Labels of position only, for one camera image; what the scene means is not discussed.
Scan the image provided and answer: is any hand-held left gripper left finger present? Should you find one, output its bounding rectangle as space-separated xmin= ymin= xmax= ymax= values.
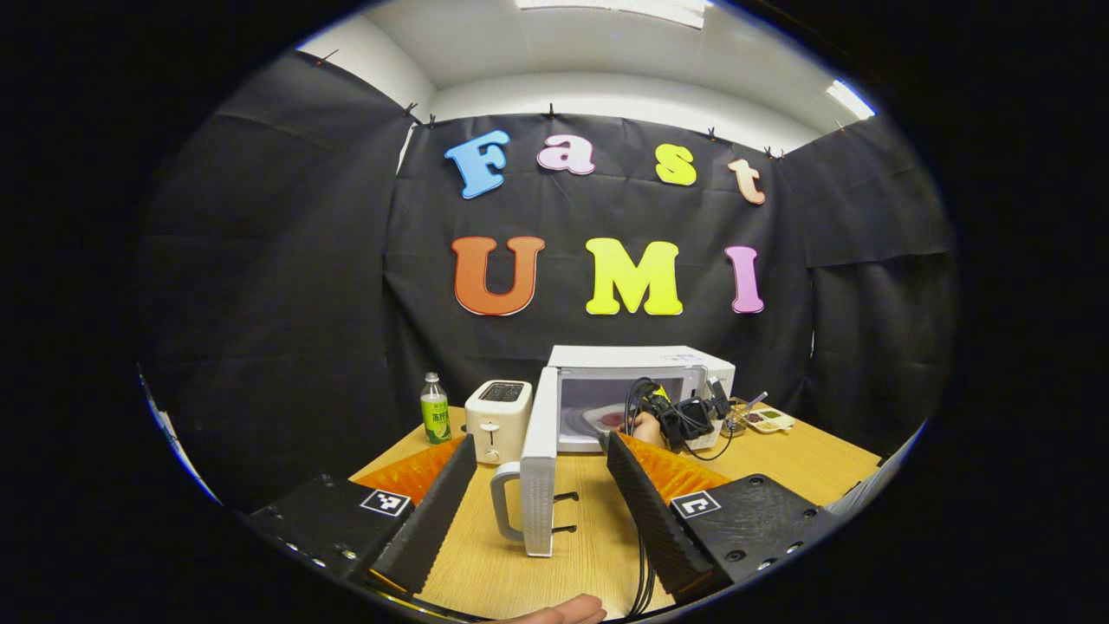
xmin=247 ymin=436 xmax=477 ymax=597

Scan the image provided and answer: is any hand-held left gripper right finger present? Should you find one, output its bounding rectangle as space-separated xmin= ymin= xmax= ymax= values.
xmin=606 ymin=431 xmax=841 ymax=599

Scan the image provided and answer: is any white square plate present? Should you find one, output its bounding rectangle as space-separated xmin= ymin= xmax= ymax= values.
xmin=580 ymin=403 xmax=642 ymax=436

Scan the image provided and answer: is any white microwave oven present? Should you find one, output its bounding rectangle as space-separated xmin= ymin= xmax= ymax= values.
xmin=491 ymin=345 xmax=736 ymax=557

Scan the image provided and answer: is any green drink bottle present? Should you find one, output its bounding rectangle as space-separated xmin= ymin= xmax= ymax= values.
xmin=420 ymin=373 xmax=451 ymax=445

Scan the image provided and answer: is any white toaster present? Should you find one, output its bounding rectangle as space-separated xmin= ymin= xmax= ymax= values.
xmin=464 ymin=380 xmax=534 ymax=465

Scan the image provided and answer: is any black backdrop cloth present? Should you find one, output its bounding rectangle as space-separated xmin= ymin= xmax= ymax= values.
xmin=139 ymin=50 xmax=958 ymax=512

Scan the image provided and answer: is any small ceiling light panel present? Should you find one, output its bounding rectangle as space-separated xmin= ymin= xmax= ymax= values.
xmin=826 ymin=80 xmax=876 ymax=120

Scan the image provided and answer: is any long ceiling light panel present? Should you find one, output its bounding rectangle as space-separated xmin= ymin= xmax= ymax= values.
xmin=516 ymin=0 xmax=711 ymax=29

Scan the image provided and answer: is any black cable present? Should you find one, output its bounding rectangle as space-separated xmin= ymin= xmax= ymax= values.
xmin=627 ymin=524 xmax=658 ymax=618

